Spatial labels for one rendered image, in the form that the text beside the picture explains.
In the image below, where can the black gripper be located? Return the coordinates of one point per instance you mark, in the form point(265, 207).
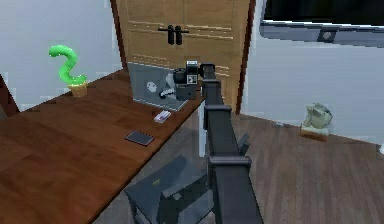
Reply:
point(185, 91)

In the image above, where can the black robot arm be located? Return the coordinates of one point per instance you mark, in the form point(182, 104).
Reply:
point(228, 186)

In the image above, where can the dark grey chair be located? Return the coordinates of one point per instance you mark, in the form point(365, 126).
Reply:
point(166, 193)

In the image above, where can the grey open laptop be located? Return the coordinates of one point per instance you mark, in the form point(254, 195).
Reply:
point(150, 90)

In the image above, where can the small white box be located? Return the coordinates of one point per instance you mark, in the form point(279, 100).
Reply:
point(162, 116)

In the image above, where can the dark grey phone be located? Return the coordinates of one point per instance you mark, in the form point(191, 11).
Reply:
point(140, 138)

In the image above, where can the light wooden door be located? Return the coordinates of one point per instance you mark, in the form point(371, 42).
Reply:
point(200, 20)

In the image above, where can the green cactus in pot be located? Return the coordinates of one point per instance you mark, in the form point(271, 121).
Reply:
point(68, 68)

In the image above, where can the brown wooden table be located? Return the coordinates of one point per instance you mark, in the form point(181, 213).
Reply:
point(66, 143)

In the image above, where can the pale green bust statue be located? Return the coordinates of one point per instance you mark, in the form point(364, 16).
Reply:
point(316, 120)

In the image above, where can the dark brown furniture piece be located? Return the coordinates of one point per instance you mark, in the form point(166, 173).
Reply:
point(6, 98)

